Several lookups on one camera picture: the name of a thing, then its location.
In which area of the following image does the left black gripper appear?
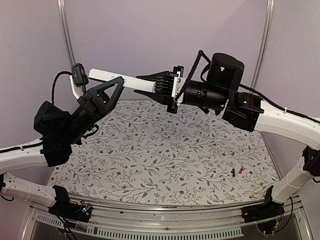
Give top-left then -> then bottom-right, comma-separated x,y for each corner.
59,76 -> 126,145

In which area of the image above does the white remote control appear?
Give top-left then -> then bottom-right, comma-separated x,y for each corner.
88,67 -> 156,93

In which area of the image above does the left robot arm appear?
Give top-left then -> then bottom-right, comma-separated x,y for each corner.
0,76 -> 125,217

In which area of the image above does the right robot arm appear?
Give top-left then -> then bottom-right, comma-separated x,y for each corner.
138,51 -> 320,218

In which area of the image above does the floral patterned table mat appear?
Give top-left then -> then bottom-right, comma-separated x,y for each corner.
48,100 -> 279,206

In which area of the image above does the black battery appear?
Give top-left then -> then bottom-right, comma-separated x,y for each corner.
232,168 -> 236,178

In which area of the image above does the red battery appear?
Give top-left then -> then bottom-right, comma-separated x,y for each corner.
239,166 -> 244,174

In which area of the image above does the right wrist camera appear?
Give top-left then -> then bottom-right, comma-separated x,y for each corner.
154,75 -> 187,100

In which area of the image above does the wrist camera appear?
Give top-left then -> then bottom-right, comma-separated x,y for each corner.
154,75 -> 187,100
69,63 -> 89,99

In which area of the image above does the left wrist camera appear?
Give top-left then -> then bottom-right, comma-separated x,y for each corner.
69,63 -> 89,99

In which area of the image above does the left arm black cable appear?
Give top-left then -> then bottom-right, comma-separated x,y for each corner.
51,71 -> 73,103

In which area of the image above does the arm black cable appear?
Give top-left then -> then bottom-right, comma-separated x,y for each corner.
176,49 -> 213,101
51,71 -> 73,103

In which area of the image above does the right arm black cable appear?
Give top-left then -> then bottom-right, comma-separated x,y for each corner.
176,49 -> 213,101

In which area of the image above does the right aluminium frame post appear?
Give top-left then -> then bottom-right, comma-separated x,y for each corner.
250,0 -> 275,89

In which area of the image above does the aluminium frame post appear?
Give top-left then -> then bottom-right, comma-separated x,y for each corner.
250,0 -> 275,89
56,0 -> 76,67

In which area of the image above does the left aluminium frame post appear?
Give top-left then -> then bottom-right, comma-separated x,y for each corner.
56,0 -> 76,67

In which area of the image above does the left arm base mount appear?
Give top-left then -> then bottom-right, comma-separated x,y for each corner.
48,185 -> 92,223

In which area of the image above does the aluminium front rail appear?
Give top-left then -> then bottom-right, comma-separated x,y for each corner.
21,194 -> 316,240

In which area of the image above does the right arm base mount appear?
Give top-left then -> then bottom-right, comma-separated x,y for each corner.
241,185 -> 294,236

